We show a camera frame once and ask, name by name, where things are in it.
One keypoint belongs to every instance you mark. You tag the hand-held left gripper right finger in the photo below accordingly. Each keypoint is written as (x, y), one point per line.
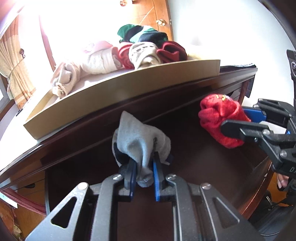
(157, 185)

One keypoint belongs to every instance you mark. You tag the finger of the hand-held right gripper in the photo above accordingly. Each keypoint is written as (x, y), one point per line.
(242, 131)
(254, 114)

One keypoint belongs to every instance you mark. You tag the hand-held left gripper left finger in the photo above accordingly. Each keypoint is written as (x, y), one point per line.
(132, 183)

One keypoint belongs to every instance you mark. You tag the red underwear yellow print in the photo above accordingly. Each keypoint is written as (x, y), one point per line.
(217, 115)

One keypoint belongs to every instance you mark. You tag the dark wooden desk drawer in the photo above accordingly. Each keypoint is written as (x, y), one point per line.
(208, 166)

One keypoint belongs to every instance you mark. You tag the shallow cardboard tray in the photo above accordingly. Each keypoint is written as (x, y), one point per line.
(115, 92)

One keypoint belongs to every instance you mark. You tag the dark red underwear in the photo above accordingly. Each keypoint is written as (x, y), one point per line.
(172, 52)

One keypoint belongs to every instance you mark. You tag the beige grey underwear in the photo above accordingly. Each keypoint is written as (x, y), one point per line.
(64, 78)

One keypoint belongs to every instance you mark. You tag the beige printed underwear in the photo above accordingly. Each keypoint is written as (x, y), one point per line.
(143, 54)

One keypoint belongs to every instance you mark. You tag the cream dotted underwear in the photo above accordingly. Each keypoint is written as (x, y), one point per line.
(99, 61)

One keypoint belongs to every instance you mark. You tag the bright red underwear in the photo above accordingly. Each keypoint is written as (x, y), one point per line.
(122, 56)

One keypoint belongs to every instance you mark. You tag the green and navy underwear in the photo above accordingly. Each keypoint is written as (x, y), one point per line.
(141, 34)

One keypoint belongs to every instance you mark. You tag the pale pink underwear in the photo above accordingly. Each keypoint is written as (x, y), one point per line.
(99, 45)

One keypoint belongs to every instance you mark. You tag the person's right hand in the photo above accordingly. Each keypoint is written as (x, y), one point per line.
(281, 182)

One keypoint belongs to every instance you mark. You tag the person's leg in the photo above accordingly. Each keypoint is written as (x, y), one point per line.
(266, 220)

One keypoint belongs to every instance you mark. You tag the dark wooden desk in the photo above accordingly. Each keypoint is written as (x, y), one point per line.
(138, 98)

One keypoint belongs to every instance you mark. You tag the yellow floral cloth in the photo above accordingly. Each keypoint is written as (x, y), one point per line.
(10, 222)

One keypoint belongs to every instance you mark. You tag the brass doorknob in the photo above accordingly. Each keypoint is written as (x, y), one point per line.
(160, 22)

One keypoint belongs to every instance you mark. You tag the black phone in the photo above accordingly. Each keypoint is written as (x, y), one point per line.
(19, 112)

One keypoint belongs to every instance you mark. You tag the brown wooden door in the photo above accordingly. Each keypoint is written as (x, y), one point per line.
(148, 14)

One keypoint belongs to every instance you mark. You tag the beige curtain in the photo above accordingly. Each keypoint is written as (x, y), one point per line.
(16, 69)

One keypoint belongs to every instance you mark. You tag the golden door ornament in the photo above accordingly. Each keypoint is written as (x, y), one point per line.
(124, 2)

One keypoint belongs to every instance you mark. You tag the dark wooden door frame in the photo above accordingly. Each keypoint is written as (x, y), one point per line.
(47, 41)

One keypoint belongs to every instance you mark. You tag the dark wall hook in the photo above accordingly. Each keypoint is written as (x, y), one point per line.
(22, 52)

